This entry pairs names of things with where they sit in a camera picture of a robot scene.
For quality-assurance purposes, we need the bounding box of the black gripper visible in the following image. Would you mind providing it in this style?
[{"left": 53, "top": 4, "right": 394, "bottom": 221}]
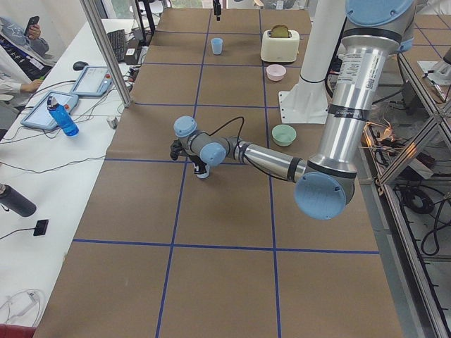
[{"left": 170, "top": 139, "right": 206, "bottom": 174}]

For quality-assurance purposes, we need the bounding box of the light blue cup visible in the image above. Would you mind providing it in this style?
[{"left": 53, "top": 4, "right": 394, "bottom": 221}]
[
  {"left": 211, "top": 37, "right": 223, "bottom": 56},
  {"left": 197, "top": 165, "right": 210, "bottom": 180}
]

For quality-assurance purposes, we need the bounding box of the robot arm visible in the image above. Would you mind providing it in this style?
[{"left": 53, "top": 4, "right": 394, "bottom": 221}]
[{"left": 171, "top": 1, "right": 416, "bottom": 220}]

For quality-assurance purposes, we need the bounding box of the bread slice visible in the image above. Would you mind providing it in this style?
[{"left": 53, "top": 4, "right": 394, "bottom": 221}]
[{"left": 270, "top": 24, "right": 290, "bottom": 38}]

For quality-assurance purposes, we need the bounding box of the cream toaster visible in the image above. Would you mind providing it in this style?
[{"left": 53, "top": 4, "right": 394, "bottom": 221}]
[{"left": 260, "top": 30, "right": 299, "bottom": 63}]

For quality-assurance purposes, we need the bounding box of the pink bowl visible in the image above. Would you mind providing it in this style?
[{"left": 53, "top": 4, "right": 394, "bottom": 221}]
[{"left": 266, "top": 64, "right": 287, "bottom": 82}]

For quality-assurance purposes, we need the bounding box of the green bowl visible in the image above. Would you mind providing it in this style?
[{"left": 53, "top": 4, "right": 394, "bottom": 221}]
[{"left": 271, "top": 124, "right": 297, "bottom": 146}]

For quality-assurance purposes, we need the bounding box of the black keyboard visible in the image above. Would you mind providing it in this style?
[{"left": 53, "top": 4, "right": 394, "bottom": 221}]
[{"left": 106, "top": 29, "right": 126, "bottom": 63}]

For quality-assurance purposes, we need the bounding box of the teach pendant far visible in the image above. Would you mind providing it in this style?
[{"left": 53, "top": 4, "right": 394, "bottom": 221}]
[{"left": 70, "top": 65, "right": 112, "bottom": 97}]

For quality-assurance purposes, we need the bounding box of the teach pendant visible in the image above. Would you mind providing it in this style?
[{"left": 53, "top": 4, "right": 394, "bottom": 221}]
[
  {"left": 70, "top": 65, "right": 112, "bottom": 97},
  {"left": 20, "top": 90, "right": 80, "bottom": 133}
]

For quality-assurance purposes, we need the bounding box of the blue water bottle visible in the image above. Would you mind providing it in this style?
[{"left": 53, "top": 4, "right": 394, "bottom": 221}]
[{"left": 47, "top": 96, "right": 79, "bottom": 137}]

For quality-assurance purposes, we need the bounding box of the black computer mouse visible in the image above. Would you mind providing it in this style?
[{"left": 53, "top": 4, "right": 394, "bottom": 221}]
[{"left": 73, "top": 61, "right": 88, "bottom": 71}]

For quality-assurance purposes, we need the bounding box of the small black pad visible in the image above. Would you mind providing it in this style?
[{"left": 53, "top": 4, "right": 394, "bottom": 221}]
[{"left": 33, "top": 219, "right": 49, "bottom": 237}]

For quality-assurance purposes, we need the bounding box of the teach pendant near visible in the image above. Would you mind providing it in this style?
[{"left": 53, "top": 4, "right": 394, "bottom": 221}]
[{"left": 20, "top": 90, "right": 80, "bottom": 133}]

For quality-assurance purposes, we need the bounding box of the dark thermos bottle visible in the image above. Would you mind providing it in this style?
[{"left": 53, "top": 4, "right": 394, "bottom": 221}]
[{"left": 1, "top": 184, "right": 37, "bottom": 217}]

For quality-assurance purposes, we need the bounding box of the seated person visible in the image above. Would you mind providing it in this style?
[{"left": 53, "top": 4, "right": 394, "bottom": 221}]
[{"left": 1, "top": 16, "right": 55, "bottom": 110}]

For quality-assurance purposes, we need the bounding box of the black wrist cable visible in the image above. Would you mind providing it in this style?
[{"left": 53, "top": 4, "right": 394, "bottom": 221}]
[{"left": 207, "top": 116, "right": 246, "bottom": 145}]

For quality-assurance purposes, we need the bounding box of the aluminium frame post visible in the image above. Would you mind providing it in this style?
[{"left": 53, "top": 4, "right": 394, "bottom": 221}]
[{"left": 80, "top": 0, "right": 131, "bottom": 108}]

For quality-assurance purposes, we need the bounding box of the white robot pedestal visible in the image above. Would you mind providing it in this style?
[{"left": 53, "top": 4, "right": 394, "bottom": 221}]
[{"left": 279, "top": 0, "right": 346, "bottom": 124}]

